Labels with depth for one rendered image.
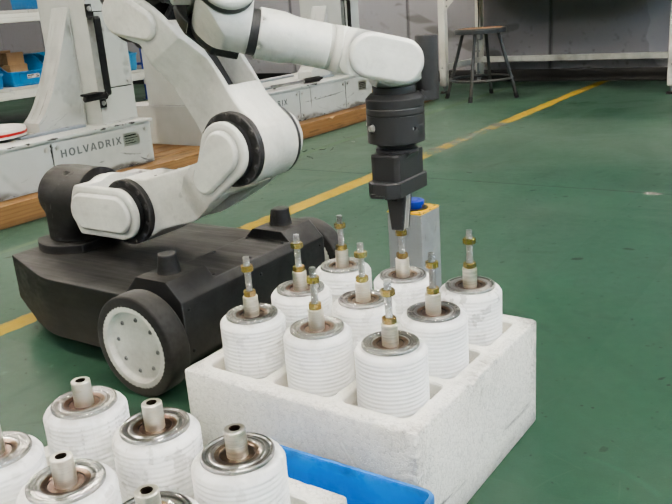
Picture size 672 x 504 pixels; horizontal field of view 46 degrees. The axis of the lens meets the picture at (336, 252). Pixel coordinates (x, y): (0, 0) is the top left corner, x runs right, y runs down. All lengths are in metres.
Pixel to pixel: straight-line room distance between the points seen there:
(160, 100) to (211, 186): 2.44
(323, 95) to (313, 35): 3.35
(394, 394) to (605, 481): 0.37
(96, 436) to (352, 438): 0.31
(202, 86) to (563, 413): 0.87
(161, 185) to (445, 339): 0.80
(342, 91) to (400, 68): 3.51
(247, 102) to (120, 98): 2.01
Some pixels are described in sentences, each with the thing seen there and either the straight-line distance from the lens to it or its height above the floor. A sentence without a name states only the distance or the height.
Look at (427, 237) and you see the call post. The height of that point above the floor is 0.27.
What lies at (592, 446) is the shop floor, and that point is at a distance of 1.31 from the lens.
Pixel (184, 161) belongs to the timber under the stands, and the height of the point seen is 0.06.
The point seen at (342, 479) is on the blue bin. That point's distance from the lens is 1.04.
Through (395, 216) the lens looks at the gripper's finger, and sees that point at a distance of 1.23.
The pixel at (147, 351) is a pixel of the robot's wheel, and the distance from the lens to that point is 1.50.
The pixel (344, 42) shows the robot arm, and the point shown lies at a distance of 1.14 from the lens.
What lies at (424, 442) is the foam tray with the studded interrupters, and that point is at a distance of 0.99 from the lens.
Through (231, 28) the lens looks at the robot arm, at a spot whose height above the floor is 0.65.
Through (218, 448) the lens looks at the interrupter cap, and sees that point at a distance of 0.83.
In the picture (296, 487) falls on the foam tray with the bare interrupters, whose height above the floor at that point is 0.18.
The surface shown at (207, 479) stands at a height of 0.25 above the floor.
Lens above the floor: 0.68
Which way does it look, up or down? 18 degrees down
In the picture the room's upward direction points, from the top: 4 degrees counter-clockwise
